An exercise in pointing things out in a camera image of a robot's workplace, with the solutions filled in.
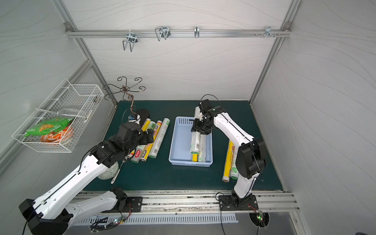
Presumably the light blue perforated plastic basket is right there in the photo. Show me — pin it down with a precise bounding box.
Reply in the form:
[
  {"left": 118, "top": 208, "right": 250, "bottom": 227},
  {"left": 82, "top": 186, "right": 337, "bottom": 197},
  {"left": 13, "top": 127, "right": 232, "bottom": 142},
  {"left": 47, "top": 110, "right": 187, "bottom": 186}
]
[{"left": 168, "top": 117, "right": 213, "bottom": 167}]

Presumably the metal fork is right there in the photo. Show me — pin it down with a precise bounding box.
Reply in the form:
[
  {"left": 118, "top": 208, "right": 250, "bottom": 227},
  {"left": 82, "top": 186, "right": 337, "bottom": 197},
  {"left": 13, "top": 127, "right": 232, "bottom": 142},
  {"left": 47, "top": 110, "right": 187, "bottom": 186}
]
[{"left": 110, "top": 158, "right": 126, "bottom": 184}]

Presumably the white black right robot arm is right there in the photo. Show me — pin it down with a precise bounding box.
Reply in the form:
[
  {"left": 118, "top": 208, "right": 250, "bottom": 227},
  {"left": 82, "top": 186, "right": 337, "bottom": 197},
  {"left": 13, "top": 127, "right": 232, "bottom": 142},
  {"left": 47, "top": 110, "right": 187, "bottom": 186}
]
[{"left": 191, "top": 99, "right": 267, "bottom": 199}]

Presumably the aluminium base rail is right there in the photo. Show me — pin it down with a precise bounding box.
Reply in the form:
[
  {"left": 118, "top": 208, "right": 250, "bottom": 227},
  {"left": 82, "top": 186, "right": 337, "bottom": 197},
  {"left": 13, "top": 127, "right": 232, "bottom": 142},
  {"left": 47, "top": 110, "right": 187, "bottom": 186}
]
[{"left": 70, "top": 189, "right": 301, "bottom": 216}]

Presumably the white green plastic wrap roll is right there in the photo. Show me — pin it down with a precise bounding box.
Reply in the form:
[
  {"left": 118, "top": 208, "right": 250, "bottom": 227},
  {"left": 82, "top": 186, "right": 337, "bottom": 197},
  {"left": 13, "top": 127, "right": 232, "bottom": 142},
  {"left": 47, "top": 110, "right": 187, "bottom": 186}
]
[{"left": 198, "top": 134, "right": 207, "bottom": 163}]

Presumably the aluminium crossbar rail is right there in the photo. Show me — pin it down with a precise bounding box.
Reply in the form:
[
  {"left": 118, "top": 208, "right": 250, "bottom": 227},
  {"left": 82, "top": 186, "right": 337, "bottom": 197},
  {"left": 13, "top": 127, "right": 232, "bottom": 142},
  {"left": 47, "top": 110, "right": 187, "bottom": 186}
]
[{"left": 66, "top": 25, "right": 292, "bottom": 39}]

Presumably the orange snack package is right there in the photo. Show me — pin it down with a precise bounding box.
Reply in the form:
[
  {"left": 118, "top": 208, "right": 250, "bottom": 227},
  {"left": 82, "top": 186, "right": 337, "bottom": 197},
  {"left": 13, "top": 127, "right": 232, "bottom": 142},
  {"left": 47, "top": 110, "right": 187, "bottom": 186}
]
[{"left": 40, "top": 126, "right": 73, "bottom": 144}]

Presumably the yellow red wrap roll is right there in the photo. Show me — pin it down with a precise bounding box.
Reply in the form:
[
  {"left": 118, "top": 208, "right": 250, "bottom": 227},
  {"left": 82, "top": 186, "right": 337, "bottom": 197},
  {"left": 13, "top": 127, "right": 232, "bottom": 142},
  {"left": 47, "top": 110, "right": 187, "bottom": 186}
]
[{"left": 222, "top": 141, "right": 234, "bottom": 183}]

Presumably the brown metal hook stand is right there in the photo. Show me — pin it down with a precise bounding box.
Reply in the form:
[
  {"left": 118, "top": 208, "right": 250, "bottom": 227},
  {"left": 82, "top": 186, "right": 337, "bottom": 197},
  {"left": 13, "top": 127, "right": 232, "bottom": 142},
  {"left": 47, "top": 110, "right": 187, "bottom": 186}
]
[{"left": 102, "top": 76, "right": 147, "bottom": 125}]

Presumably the single metal hook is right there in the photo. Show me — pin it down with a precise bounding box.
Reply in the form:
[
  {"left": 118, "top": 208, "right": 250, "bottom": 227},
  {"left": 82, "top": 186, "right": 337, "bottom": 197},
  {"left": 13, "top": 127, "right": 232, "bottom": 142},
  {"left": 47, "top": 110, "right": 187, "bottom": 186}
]
[{"left": 194, "top": 26, "right": 200, "bottom": 38}]

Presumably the silver green grape wrap roll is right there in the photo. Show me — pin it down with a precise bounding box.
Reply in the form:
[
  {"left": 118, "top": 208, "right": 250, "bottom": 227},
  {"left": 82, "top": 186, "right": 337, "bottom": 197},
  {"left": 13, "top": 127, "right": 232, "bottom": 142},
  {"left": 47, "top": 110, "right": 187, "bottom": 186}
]
[{"left": 131, "top": 120, "right": 156, "bottom": 163}]

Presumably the large yellow wrap roll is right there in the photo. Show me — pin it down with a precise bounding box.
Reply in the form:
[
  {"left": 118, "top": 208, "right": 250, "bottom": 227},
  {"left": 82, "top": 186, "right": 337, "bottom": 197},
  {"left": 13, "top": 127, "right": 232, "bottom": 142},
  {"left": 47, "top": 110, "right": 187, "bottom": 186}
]
[{"left": 126, "top": 118, "right": 151, "bottom": 159}]

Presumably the double metal hook left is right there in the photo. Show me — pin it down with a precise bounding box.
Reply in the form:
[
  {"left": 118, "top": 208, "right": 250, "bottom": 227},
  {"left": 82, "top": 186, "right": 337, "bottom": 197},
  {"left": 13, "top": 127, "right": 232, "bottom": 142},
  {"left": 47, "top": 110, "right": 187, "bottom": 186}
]
[{"left": 122, "top": 30, "right": 138, "bottom": 52}]

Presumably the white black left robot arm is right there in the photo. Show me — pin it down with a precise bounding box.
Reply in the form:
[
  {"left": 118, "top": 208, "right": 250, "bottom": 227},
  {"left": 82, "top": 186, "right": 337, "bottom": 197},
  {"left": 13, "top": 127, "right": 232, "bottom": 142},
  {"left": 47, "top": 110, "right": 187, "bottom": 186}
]
[{"left": 19, "top": 122, "right": 154, "bottom": 235}]

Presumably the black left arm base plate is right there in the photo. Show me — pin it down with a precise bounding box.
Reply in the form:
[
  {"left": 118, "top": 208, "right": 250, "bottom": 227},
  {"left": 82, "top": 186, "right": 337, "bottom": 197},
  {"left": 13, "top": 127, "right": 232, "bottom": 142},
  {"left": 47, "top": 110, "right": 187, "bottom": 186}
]
[{"left": 102, "top": 196, "right": 143, "bottom": 213}]

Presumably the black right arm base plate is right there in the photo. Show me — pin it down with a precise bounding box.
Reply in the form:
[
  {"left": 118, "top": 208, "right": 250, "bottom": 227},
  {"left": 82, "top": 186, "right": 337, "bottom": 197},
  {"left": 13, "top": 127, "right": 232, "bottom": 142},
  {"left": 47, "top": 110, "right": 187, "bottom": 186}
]
[{"left": 216, "top": 193, "right": 259, "bottom": 211}]

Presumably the thin yellow wrap roll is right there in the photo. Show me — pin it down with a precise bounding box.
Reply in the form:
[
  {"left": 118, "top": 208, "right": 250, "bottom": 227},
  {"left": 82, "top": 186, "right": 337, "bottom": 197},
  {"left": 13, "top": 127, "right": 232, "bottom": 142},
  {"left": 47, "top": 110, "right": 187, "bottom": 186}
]
[{"left": 192, "top": 154, "right": 198, "bottom": 162}]

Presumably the yellow PE wrap roll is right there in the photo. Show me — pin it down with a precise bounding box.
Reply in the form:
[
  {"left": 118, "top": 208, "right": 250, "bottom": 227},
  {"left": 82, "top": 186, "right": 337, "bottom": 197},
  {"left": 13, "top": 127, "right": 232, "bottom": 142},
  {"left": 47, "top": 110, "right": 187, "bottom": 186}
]
[{"left": 141, "top": 120, "right": 162, "bottom": 162}]

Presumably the white wire wall basket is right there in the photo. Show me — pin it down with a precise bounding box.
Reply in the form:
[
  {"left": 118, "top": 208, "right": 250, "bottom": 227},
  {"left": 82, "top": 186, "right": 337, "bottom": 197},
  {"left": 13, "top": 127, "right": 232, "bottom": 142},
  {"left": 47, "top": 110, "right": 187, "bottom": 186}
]
[{"left": 12, "top": 79, "right": 104, "bottom": 153}]

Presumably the green snack bag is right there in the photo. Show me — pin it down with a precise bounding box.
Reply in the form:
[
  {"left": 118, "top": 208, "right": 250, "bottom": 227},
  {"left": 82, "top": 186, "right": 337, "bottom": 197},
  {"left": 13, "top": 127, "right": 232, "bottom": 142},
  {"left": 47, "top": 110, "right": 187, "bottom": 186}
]
[{"left": 24, "top": 117, "right": 74, "bottom": 137}]

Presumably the white translucent wrap roll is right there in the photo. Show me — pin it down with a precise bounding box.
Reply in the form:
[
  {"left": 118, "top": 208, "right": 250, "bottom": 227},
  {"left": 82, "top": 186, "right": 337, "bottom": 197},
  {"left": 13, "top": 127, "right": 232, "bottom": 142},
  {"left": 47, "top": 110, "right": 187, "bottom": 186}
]
[{"left": 149, "top": 117, "right": 170, "bottom": 158}]

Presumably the double metal hook middle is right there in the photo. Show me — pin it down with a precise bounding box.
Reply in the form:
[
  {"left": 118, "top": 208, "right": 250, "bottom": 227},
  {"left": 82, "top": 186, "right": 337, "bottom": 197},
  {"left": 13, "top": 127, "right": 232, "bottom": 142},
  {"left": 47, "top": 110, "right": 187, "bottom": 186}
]
[{"left": 154, "top": 26, "right": 171, "bottom": 41}]

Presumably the double metal hook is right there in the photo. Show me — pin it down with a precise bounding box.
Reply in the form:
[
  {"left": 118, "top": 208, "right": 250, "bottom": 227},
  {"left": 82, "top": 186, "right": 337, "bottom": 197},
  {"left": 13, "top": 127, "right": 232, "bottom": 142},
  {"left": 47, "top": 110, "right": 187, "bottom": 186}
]
[
  {"left": 122, "top": 30, "right": 138, "bottom": 52},
  {"left": 154, "top": 26, "right": 171, "bottom": 41}
]

